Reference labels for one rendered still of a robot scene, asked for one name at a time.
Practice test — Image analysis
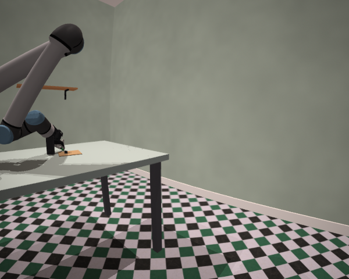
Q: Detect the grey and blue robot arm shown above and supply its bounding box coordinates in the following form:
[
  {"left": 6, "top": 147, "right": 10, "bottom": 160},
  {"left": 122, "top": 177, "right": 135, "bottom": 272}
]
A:
[{"left": 0, "top": 24, "right": 84, "bottom": 155}]

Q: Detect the orange flat mat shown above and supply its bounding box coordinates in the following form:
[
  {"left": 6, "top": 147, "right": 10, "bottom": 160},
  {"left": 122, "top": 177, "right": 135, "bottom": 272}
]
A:
[{"left": 58, "top": 150, "right": 82, "bottom": 157}]

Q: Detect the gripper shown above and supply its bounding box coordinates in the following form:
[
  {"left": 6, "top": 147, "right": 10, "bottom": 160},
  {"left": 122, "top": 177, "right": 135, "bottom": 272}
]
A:
[{"left": 51, "top": 125, "right": 65, "bottom": 149}]

